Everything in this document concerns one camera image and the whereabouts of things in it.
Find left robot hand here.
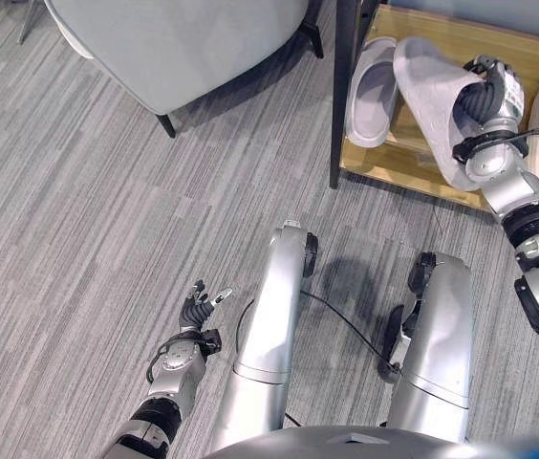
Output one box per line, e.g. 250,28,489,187
178,279,234,332

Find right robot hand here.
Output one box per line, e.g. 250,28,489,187
455,54,526,138

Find grey slipper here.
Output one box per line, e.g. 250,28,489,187
392,37,490,192
346,37,400,149

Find silver robot torso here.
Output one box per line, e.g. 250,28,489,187
202,425,539,459

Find silver right robot leg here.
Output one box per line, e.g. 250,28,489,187
377,251,475,444

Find grey upholstered chair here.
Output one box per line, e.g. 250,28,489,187
42,0,325,140

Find metal chair leg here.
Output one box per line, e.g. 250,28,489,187
17,0,44,46

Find wooden shoe rack black frame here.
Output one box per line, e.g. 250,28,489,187
329,0,539,214

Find black cable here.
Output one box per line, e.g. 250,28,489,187
234,286,402,379

